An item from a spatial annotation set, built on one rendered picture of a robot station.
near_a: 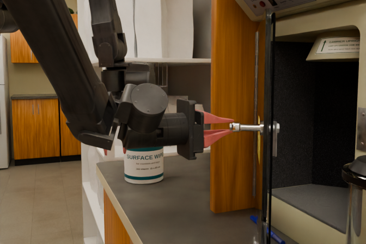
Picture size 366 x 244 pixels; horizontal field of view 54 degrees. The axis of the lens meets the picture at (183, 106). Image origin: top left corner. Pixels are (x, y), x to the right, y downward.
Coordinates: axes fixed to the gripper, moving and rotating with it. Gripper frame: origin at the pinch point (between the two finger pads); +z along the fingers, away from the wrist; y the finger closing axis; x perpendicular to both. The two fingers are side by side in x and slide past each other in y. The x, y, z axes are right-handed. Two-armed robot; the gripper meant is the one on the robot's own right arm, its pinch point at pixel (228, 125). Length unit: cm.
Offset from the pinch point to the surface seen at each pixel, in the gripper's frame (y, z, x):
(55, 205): -120, -27, 308
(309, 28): 18.3, 16.2, -1.9
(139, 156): -16, -5, 50
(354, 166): -2.1, 4.8, -25.0
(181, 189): -25.4, 5.8, 40.7
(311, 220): -18.9, 16.0, -4.5
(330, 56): 12.8, 18.0, -5.9
